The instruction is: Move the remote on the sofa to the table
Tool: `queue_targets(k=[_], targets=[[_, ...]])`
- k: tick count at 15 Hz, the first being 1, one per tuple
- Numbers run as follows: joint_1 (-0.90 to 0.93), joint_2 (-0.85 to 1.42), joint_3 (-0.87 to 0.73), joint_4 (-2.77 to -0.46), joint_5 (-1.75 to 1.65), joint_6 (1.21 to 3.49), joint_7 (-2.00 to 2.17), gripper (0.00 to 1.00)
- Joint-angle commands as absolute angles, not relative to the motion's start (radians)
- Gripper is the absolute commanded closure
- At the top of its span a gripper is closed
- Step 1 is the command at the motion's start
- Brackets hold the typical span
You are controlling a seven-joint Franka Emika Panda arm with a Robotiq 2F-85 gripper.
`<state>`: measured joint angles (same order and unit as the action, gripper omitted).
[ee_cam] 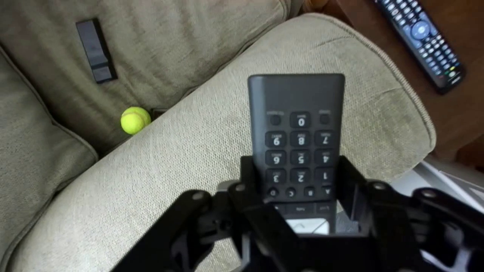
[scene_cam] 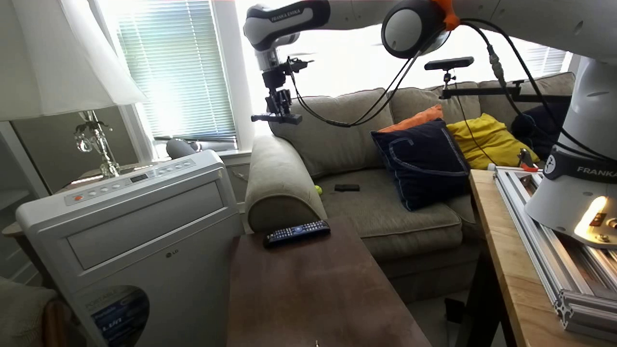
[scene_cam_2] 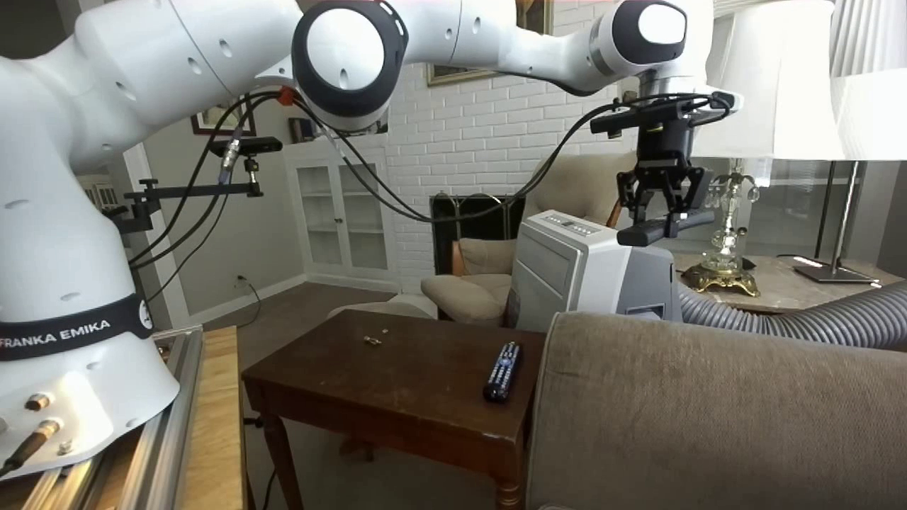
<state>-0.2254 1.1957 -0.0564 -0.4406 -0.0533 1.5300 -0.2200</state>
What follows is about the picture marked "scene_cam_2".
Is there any black bar-shaped device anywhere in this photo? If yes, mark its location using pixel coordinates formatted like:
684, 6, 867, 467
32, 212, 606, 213
616, 208, 716, 248

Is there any marble-top side table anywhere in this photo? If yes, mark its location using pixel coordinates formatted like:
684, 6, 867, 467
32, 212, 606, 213
669, 253, 906, 317

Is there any white-shade lamp with metal pole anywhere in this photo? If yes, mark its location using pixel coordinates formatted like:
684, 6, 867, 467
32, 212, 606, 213
793, 0, 907, 285

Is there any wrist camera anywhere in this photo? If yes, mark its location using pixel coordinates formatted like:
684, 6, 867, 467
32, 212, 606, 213
589, 98, 732, 137

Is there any crystal lamp with brass base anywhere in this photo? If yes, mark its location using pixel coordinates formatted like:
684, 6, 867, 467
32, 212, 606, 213
680, 0, 848, 298

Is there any dark framed picture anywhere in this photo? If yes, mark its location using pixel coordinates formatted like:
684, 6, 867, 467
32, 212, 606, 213
189, 94, 258, 137

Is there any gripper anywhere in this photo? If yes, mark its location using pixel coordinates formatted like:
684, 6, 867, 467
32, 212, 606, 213
616, 122, 714, 239

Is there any white glass-door cabinet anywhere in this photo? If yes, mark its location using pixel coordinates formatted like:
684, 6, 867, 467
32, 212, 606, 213
283, 137, 402, 292

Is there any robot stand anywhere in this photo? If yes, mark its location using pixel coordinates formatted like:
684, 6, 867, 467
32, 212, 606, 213
0, 324, 247, 510

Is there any grey ribbed exhaust hose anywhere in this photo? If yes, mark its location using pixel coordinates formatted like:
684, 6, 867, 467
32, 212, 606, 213
677, 281, 907, 350

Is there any black cable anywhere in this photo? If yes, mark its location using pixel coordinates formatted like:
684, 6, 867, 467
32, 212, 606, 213
240, 278, 264, 328

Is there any beige armchair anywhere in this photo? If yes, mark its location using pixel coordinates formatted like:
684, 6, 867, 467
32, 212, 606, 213
421, 152, 640, 327

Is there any white ottoman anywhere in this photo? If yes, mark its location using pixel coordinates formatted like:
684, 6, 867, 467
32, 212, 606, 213
327, 293, 439, 322

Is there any black fireplace screen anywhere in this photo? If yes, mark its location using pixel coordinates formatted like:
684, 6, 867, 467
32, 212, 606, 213
429, 192, 527, 277

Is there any grey-brown fabric sofa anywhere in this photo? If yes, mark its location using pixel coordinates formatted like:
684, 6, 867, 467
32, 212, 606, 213
526, 311, 907, 510

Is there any black remote with blue buttons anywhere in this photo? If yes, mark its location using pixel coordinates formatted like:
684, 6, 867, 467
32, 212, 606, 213
483, 341, 522, 404

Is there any small dark picture frame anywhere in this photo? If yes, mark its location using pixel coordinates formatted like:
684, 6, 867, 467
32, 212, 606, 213
288, 116, 320, 145

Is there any white portable air conditioner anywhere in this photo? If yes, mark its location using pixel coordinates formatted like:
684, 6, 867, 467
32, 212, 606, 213
508, 209, 683, 334

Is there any camera on mount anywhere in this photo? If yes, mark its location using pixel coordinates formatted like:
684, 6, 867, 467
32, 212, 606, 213
105, 136, 284, 235

